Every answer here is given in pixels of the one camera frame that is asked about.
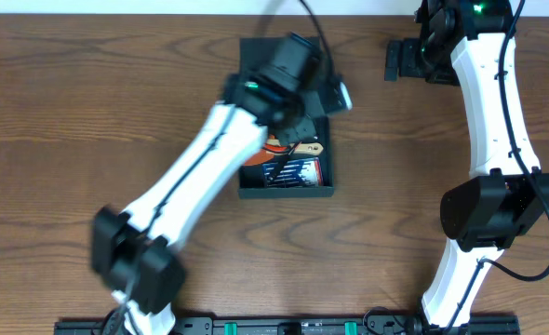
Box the black handled claw hammer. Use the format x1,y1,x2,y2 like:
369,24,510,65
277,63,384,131
266,142,300,182

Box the red handled pliers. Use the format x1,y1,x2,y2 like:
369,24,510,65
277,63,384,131
263,135,289,154

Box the orange scraper wooden handle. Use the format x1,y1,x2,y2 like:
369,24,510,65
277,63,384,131
244,142,324,167

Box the dark green gift box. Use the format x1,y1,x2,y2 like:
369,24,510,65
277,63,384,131
236,35,335,200

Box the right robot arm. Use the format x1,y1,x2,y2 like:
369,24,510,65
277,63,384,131
384,0,549,334

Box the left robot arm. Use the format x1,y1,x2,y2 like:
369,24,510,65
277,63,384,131
91,33,352,334

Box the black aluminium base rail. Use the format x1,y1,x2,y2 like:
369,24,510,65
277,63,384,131
53,315,522,335

